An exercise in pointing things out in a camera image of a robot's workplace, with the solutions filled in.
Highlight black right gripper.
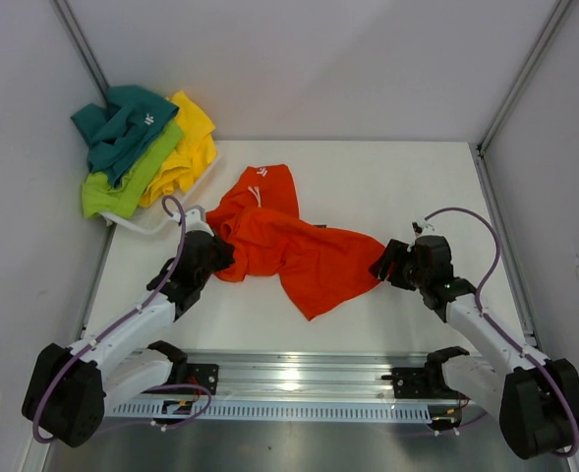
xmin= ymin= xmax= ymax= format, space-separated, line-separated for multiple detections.
xmin=368 ymin=239 xmax=429 ymax=291

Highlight orange shorts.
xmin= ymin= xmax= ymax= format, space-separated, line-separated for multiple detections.
xmin=206 ymin=164 xmax=384 ymax=321

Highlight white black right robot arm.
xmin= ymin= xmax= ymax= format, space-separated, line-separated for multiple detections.
xmin=371 ymin=235 xmax=579 ymax=459

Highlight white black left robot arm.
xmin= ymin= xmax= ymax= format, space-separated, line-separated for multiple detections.
xmin=22 ymin=230 xmax=234 ymax=447

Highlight yellow shorts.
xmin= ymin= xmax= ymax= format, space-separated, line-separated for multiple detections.
xmin=140 ymin=90 xmax=217 ymax=207

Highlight lime green shorts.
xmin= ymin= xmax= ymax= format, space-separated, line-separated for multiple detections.
xmin=81 ymin=120 xmax=184 ymax=218

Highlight teal shorts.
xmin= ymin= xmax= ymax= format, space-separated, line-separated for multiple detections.
xmin=71 ymin=86 xmax=179 ymax=188

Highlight white perforated plastic basket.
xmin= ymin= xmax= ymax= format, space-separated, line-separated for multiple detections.
xmin=96 ymin=154 xmax=221 ymax=236

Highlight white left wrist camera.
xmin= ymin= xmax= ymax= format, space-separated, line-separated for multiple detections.
xmin=184 ymin=206 xmax=213 ymax=235

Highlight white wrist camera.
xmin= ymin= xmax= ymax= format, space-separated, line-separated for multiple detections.
xmin=412 ymin=218 xmax=436 ymax=238
xmin=184 ymin=206 xmax=213 ymax=235

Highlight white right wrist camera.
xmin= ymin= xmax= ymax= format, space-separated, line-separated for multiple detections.
xmin=412 ymin=218 xmax=436 ymax=238

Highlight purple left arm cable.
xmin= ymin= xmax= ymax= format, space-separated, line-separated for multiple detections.
xmin=32 ymin=195 xmax=213 ymax=444

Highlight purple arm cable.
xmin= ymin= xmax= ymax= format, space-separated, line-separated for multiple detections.
xmin=32 ymin=195 xmax=213 ymax=444
xmin=411 ymin=206 xmax=579 ymax=459

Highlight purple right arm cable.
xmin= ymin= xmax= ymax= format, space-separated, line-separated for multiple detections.
xmin=411 ymin=206 xmax=579 ymax=459

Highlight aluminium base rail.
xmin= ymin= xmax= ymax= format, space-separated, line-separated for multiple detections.
xmin=42 ymin=349 xmax=575 ymax=402

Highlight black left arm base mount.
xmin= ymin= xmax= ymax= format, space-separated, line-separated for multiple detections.
xmin=147 ymin=340 xmax=219 ymax=395

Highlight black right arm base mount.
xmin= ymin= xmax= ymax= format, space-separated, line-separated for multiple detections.
xmin=380 ymin=346 xmax=469 ymax=400

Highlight white slotted cable duct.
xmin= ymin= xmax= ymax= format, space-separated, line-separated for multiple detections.
xmin=106 ymin=398 xmax=463 ymax=424

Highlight aluminium frame post left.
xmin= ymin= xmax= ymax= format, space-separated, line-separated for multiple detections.
xmin=51 ymin=0 xmax=109 ymax=99

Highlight aluminium frame post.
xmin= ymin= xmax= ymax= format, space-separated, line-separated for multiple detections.
xmin=475 ymin=0 xmax=578 ymax=158
xmin=51 ymin=0 xmax=109 ymax=99

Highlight aluminium frame post right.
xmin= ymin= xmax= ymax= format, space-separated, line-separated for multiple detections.
xmin=475 ymin=0 xmax=578 ymax=158

